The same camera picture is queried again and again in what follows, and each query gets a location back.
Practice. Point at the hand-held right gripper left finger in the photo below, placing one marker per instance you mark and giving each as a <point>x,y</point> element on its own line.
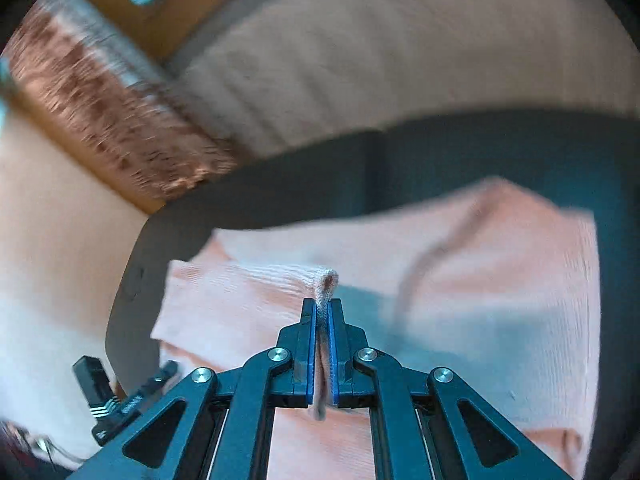
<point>311,360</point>

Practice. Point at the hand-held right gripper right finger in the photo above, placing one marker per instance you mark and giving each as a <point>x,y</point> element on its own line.
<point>334,360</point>

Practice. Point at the pink knit sweater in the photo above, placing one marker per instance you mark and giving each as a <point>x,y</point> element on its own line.
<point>475,260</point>

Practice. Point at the brown floral curtain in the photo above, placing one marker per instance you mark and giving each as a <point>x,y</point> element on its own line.
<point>110,110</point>

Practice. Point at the wooden framed window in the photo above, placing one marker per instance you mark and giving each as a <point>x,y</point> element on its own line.
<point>150,25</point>

